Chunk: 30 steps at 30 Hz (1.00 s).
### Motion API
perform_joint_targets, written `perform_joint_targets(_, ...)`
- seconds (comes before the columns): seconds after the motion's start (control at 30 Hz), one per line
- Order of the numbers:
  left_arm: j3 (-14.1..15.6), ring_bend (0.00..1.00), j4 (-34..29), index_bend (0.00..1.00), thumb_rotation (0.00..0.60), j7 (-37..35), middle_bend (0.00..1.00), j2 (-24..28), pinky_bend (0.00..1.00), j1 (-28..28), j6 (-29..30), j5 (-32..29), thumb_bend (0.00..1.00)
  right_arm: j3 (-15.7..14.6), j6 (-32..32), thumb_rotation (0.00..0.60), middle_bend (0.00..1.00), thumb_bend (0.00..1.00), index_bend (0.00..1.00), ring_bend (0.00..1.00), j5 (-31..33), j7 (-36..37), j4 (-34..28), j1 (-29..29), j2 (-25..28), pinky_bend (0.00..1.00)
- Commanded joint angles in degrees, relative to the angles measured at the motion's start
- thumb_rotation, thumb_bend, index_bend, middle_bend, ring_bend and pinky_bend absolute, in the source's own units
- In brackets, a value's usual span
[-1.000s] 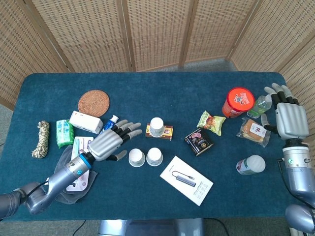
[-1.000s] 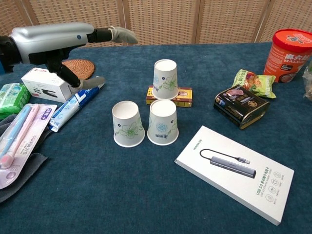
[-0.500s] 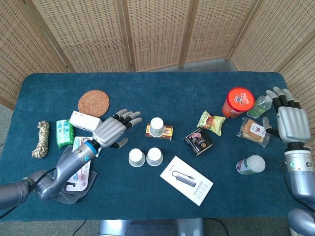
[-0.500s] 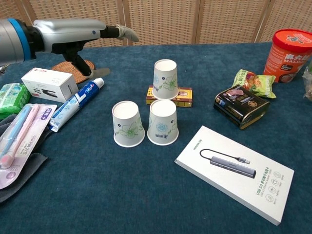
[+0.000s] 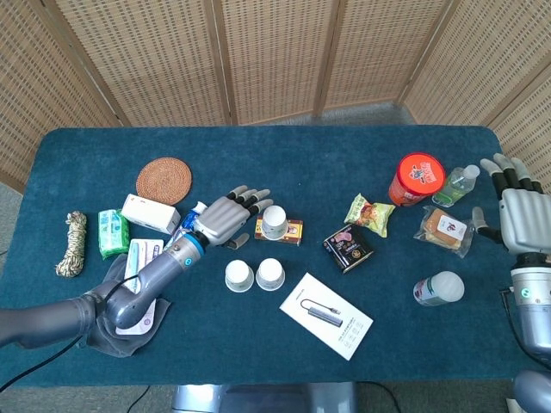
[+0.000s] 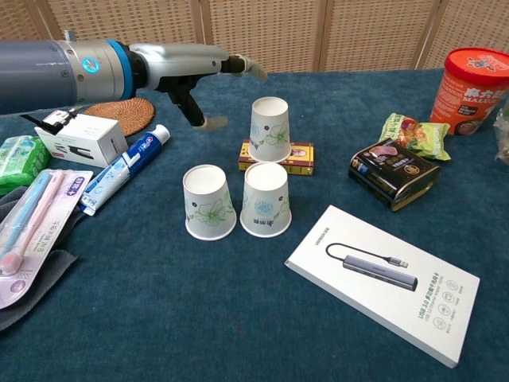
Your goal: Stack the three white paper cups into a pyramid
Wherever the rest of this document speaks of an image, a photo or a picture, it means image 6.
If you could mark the blue table cloth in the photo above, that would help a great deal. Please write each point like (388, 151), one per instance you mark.
(199, 310)

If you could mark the green wet wipes pack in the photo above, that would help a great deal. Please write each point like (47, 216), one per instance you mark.
(20, 159)

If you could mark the white floral paper cup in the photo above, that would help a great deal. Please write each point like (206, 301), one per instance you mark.
(265, 203)
(208, 207)
(270, 131)

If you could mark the grey cloth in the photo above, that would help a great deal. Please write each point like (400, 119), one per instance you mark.
(47, 274)

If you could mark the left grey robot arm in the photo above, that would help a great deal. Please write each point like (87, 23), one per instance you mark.
(47, 75)

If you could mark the pink blue toothbrush pack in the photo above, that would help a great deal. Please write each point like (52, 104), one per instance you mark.
(43, 231)

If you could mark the small yellow red box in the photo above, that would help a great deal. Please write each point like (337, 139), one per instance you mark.
(304, 159)

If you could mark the round woven rattan coaster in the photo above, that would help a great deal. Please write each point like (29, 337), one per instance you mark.
(127, 115)

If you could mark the blue white toothpaste tube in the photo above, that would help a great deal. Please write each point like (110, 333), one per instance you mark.
(119, 171)

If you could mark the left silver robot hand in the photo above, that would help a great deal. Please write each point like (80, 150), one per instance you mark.
(179, 63)

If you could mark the black glossy packet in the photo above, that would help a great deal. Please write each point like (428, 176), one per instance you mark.
(393, 171)

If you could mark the red instant noodle tub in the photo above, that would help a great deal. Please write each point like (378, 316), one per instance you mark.
(465, 91)

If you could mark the green snack packet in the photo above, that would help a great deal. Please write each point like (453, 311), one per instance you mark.
(417, 135)

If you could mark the woven bamboo folding screen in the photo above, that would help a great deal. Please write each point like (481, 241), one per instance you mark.
(318, 32)

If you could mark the white stapler box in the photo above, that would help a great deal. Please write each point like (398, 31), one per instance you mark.
(83, 139)

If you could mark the white USB hub box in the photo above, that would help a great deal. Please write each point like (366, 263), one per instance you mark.
(381, 286)

